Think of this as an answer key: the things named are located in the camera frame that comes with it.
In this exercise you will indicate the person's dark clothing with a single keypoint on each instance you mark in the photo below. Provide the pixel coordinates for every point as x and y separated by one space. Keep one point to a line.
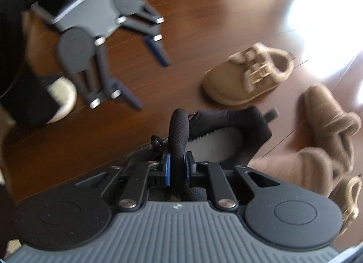
19 101

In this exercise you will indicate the taupe knit slipper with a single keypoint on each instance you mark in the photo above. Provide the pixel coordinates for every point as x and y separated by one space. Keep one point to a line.
295 172
326 115

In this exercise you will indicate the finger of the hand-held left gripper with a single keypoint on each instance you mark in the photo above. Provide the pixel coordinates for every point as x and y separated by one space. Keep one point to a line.
129 95
158 53

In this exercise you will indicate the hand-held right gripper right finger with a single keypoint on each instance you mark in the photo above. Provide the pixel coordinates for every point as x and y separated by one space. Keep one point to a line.
187 169

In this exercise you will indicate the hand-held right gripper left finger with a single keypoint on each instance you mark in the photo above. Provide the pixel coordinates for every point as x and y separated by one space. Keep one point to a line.
168 169

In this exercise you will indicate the black high-top sneaker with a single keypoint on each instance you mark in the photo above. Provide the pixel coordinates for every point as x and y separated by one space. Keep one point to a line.
249 121

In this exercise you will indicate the person's beige slipper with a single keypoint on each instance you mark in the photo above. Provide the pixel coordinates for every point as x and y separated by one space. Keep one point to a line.
63 95

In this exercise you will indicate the tan fleece buckle shoe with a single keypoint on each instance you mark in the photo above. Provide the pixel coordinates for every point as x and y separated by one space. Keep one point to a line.
224 84
348 200

